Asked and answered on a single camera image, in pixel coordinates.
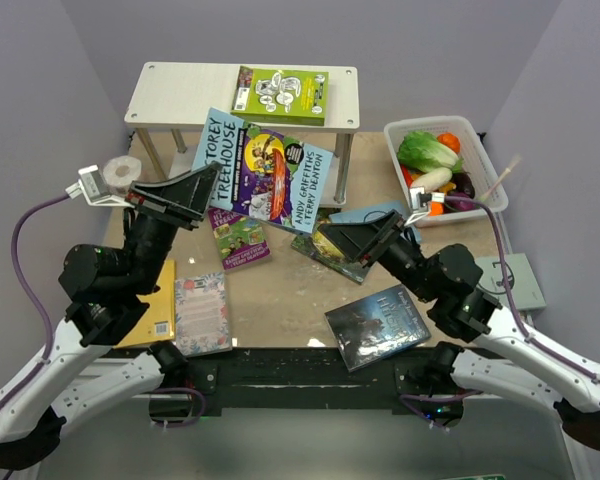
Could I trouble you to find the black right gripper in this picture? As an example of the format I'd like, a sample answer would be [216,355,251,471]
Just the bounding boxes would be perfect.
[318,209,438,303]

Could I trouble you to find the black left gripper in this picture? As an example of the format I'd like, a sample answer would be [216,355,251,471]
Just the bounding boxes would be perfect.
[129,160,225,293]

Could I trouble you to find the purple Treehouse paperback book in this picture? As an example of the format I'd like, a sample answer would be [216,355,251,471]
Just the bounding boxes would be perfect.
[208,208,271,271]

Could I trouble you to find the blue Treehouse paperback book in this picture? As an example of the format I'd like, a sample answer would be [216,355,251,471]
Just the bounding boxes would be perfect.
[192,108,333,234]

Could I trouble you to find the dark glossy hardcover book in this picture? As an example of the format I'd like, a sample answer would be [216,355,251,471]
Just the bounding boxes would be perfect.
[325,285,431,372]

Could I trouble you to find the green cartoon paperback book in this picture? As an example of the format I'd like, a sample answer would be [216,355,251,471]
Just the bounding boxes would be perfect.
[231,65,329,127]

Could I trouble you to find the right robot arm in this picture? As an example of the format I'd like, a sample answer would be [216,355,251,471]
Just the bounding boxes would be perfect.
[319,211,600,451]

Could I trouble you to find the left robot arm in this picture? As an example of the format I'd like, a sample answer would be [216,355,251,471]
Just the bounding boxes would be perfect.
[0,163,221,473]

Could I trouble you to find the light blue cat book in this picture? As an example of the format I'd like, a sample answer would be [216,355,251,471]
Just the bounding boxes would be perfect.
[329,201,409,223]

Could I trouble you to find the dark green illustrated book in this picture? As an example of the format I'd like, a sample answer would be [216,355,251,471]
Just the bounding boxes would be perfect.
[291,207,369,285]

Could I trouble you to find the red pepper toy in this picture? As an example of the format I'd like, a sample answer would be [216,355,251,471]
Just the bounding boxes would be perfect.
[400,165,413,188]

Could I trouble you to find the orange carrot toy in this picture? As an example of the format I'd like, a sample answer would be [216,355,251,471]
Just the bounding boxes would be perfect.
[429,202,444,216]

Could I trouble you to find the toilet paper roll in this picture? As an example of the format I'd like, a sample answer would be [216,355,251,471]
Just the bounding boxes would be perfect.
[102,155,144,196]

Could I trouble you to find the white radish toy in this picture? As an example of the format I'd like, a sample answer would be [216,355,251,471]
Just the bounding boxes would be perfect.
[411,167,452,193]

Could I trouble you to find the purple onion toy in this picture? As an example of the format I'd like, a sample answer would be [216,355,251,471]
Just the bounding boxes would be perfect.
[445,192,475,212]

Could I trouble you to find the yellow pepper toy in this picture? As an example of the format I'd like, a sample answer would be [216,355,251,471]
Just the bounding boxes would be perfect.
[438,182,456,194]

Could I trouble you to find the green lettuce toy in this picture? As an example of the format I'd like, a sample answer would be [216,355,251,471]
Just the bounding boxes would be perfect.
[396,131,463,173]

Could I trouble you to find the white two-tier shelf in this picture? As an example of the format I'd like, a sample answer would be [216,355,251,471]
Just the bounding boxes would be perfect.
[124,61,360,208]

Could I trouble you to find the purple eggplant toy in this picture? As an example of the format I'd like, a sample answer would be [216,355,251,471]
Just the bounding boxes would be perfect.
[452,172,475,198]

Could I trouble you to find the orange pumpkin toy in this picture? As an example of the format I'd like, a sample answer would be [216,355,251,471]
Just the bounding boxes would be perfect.
[437,132,461,154]

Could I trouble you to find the floral pastel notebook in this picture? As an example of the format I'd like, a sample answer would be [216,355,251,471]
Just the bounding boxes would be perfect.
[175,272,232,357]

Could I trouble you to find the yellow book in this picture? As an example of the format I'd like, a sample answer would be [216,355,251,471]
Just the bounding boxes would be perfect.
[115,259,176,349]

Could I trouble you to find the green onion toy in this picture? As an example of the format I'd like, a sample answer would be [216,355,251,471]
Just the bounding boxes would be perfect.
[477,154,522,202]

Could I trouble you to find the grey-green cat book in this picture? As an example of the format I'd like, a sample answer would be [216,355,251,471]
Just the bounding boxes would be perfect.
[475,253,546,311]

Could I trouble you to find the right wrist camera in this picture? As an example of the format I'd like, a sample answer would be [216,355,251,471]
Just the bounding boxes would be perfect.
[405,187,432,226]

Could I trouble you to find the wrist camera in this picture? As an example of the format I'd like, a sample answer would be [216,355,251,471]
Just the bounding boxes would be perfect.
[405,187,432,226]
[65,165,130,208]

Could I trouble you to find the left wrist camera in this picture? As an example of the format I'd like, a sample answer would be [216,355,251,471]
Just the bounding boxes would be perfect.
[65,165,130,208]

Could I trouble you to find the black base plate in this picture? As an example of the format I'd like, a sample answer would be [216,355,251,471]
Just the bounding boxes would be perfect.
[104,344,481,419]

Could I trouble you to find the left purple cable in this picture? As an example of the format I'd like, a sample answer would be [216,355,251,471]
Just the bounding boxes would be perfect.
[0,193,74,441]

